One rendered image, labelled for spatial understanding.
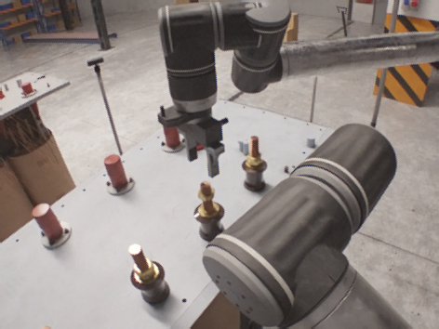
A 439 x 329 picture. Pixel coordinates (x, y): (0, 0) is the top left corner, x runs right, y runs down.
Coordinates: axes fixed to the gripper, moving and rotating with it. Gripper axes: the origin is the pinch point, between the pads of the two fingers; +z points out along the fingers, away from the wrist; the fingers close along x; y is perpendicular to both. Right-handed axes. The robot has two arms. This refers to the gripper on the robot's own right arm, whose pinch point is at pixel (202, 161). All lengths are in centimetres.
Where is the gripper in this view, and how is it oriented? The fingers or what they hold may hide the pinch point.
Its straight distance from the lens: 75.9
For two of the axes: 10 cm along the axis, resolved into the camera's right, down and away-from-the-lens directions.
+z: 0.7, 7.9, 6.1
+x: -6.3, -4.4, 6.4
